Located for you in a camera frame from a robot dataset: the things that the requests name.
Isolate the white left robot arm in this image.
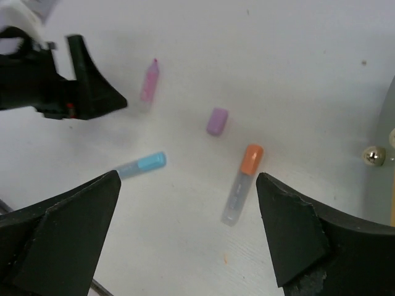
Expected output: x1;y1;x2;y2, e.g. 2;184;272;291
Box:
1;1;128;120

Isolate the blue cap clear highlighter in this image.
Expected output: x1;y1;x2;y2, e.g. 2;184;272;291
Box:
115;152;167;179

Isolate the cream round drawer organizer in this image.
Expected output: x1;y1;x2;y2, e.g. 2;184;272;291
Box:
362;82;394;226

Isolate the purple eraser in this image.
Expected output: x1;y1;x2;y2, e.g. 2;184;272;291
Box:
206;107;228;136

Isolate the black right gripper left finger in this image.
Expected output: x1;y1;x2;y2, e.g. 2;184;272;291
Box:
1;171;121;295

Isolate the pink clear highlighter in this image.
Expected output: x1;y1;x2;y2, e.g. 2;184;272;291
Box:
139;59;160;111

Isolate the orange tip clear highlighter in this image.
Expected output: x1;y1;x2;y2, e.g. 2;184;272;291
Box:
221;144;264;226

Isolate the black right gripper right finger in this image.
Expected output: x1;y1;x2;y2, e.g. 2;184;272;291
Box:
256;173;394;295

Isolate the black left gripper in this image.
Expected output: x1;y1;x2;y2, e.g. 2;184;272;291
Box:
1;27;127;120

